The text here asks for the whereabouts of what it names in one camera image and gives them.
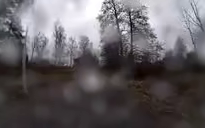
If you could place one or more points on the tall bare tree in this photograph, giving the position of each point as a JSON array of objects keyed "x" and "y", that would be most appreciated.
[
  {"x": 118, "y": 30},
  {"x": 136, "y": 33}
]

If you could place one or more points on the row of bare trees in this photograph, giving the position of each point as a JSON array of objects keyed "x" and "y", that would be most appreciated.
[{"x": 70, "y": 46}]

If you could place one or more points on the pale birch trunk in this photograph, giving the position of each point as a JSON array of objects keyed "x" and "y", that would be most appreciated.
[{"x": 24, "y": 63}]

